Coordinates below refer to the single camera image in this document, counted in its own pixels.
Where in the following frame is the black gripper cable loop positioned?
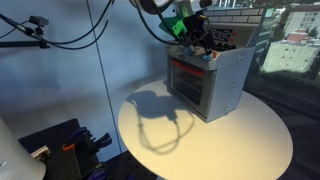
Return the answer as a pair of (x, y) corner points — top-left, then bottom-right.
(133, 0), (192, 48)

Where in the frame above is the silver metal block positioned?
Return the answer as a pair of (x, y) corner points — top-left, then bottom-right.
(30, 145), (52, 162)

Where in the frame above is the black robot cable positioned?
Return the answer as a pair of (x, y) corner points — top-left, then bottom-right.
(0, 0), (116, 51)

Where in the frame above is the oven door with red handle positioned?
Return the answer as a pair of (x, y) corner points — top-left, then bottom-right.
(166, 56), (218, 122)

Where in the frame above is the blue stove knob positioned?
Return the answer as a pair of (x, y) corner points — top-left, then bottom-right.
(183, 47), (196, 57)

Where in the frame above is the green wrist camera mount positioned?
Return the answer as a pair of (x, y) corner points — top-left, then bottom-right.
(158, 16), (189, 39)

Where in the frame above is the black camera on stand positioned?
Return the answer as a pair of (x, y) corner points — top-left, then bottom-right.
(28, 15), (50, 28)

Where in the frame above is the thin black camera cable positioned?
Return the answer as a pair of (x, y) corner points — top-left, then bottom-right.
(0, 20), (32, 40)

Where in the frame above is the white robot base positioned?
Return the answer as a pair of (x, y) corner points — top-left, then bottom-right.
(0, 116), (47, 180)

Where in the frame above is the black equipment with orange parts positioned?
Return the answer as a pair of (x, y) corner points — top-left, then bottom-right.
(18, 118), (158, 180)

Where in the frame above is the black orange bar clamp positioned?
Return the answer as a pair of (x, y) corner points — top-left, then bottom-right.
(61, 134), (102, 180)

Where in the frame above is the grey toy stove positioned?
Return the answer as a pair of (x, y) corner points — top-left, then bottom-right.
(165, 8), (266, 124)

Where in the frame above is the black boom stand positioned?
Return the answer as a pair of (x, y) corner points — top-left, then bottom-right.
(0, 26), (51, 50)

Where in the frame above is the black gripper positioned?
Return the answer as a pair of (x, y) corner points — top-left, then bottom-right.
(182, 12), (217, 57)

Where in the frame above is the blue handled spring clamp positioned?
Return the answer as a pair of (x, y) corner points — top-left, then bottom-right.
(67, 126), (94, 145)
(93, 132), (114, 149)
(83, 166), (108, 180)

